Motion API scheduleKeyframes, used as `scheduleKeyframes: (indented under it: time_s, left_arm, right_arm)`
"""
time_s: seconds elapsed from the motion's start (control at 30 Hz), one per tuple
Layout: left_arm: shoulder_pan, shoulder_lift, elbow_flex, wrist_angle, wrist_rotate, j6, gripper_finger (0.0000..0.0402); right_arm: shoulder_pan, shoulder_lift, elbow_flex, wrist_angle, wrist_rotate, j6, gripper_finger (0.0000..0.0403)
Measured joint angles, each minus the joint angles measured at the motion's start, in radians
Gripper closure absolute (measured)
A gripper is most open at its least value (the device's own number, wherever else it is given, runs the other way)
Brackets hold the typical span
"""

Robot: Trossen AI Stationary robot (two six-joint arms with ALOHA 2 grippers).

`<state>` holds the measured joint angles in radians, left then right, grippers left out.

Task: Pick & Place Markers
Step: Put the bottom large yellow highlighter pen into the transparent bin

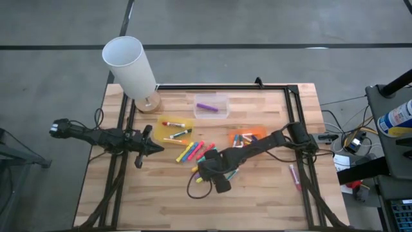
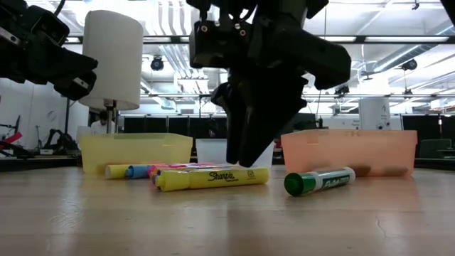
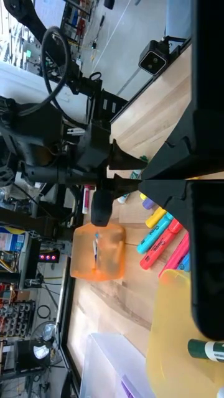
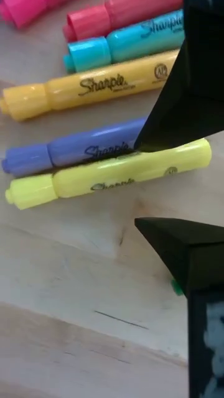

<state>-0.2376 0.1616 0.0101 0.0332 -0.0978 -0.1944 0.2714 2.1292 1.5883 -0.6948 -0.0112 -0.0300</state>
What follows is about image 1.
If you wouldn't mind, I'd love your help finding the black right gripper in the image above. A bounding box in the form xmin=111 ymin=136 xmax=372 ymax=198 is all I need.
xmin=196 ymin=148 xmax=232 ymax=194

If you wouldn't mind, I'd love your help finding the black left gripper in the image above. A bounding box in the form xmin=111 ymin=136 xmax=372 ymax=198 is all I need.
xmin=128 ymin=124 xmax=165 ymax=169

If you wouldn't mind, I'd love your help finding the coral red highlighter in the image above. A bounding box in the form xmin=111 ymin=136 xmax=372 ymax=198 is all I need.
xmin=196 ymin=143 xmax=216 ymax=161

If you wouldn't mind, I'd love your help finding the blue highlighter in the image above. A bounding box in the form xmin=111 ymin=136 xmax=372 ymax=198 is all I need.
xmin=182 ymin=142 xmax=200 ymax=162

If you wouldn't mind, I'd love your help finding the magenta Expo marker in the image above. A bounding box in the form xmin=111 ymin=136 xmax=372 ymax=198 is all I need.
xmin=288 ymin=163 xmax=303 ymax=191

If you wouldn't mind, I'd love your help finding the yellow plastic bin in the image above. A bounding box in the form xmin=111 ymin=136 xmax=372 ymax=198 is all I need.
xmin=153 ymin=115 xmax=195 ymax=145

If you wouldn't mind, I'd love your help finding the clear plastic bin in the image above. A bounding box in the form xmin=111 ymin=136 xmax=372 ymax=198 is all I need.
xmin=192 ymin=93 xmax=230 ymax=120

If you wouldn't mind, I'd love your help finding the orange plastic bin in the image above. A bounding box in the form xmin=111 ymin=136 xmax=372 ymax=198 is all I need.
xmin=229 ymin=126 xmax=268 ymax=148

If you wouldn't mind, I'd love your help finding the white lamp wooden base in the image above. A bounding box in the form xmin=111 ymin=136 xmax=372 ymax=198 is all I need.
xmin=101 ymin=35 xmax=162 ymax=114

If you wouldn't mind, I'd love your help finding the black metal stand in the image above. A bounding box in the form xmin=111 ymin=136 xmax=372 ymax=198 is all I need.
xmin=0 ymin=128 xmax=52 ymax=232

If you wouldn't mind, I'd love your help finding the white paper sheet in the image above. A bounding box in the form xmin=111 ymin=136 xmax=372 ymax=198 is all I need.
xmin=333 ymin=153 xmax=351 ymax=171

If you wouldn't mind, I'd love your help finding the small blue silver device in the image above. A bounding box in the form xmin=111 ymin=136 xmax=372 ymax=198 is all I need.
xmin=346 ymin=137 xmax=363 ymax=155

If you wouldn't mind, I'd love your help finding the grey small object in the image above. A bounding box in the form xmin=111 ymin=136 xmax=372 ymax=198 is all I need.
xmin=352 ymin=185 xmax=370 ymax=203

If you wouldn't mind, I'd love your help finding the grey metal cart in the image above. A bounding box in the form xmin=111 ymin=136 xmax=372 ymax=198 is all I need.
xmin=365 ymin=83 xmax=412 ymax=181

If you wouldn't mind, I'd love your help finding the white blue spray can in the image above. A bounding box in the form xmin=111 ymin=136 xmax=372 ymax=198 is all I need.
xmin=377 ymin=99 xmax=412 ymax=138

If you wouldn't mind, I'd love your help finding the backlit keyboard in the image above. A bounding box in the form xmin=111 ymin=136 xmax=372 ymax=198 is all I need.
xmin=389 ymin=198 xmax=412 ymax=232

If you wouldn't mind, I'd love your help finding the black pole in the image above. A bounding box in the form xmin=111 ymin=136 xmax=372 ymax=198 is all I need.
xmin=379 ymin=68 xmax=412 ymax=98

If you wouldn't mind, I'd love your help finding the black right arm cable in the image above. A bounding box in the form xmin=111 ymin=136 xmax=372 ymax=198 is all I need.
xmin=186 ymin=179 xmax=214 ymax=200

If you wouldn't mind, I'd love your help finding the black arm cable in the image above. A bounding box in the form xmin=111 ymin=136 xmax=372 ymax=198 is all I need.
xmin=69 ymin=108 xmax=136 ymax=133
xmin=186 ymin=179 xmax=214 ymax=200

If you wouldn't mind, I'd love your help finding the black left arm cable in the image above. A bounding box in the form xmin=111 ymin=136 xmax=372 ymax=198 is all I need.
xmin=69 ymin=108 xmax=136 ymax=133

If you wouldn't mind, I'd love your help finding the black aluminium rig frame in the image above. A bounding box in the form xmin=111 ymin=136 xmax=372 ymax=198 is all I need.
xmin=75 ymin=77 xmax=347 ymax=231

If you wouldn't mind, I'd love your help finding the black floor cable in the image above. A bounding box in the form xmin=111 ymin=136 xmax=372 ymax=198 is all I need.
xmin=319 ymin=95 xmax=368 ymax=106

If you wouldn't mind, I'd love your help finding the black strap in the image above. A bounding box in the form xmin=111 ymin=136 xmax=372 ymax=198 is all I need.
xmin=336 ymin=156 xmax=391 ymax=186

